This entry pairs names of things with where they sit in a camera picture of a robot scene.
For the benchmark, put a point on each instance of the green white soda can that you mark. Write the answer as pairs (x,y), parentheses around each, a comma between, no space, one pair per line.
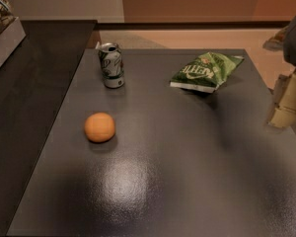
(110,58)

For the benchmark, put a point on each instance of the green jalapeno chip bag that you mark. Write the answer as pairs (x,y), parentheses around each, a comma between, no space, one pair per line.
(207,72)

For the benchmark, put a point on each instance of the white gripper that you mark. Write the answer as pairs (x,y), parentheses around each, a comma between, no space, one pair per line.
(283,109)

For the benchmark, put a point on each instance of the white snack display box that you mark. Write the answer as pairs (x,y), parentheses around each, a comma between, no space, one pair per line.
(11,31)

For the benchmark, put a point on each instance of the orange fruit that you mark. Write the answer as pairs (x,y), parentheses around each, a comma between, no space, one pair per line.
(99,127)

